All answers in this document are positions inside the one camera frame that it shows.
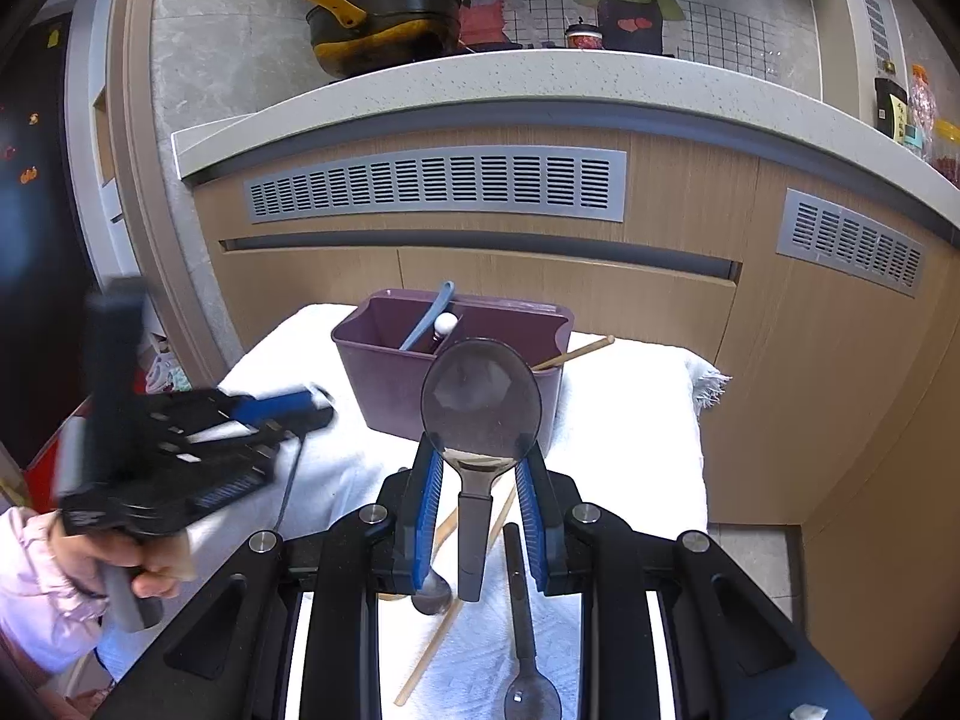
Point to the long wooden chopstick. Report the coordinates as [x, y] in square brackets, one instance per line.
[586, 349]

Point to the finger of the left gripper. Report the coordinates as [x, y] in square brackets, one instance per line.
[282, 408]
[298, 422]

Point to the red floor mat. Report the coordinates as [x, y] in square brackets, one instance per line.
[40, 474]

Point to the black handled spoon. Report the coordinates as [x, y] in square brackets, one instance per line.
[530, 694]

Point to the long grey vent grille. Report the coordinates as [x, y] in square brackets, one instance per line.
[535, 180]

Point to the dark soy sauce bottle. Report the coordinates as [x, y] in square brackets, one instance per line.
[891, 103]

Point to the grey blue plastic spoon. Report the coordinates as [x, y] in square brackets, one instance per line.
[426, 321]

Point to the black and yellow pot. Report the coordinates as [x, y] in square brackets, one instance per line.
[353, 37]

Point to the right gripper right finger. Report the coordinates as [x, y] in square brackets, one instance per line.
[543, 523]

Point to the large grey metal spoon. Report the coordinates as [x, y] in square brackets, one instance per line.
[481, 409]

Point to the small metal shovel spoon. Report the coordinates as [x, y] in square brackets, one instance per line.
[434, 596]

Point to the red filled jar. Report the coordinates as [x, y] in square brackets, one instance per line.
[945, 150]

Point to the patterned slippers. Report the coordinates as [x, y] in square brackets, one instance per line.
[165, 374]

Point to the white textured table cloth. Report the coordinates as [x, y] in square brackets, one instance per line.
[294, 613]

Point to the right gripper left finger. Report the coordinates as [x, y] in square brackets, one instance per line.
[419, 491]

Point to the person's left hand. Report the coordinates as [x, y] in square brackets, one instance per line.
[161, 565]

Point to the short grey vent grille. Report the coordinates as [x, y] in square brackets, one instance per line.
[827, 234]

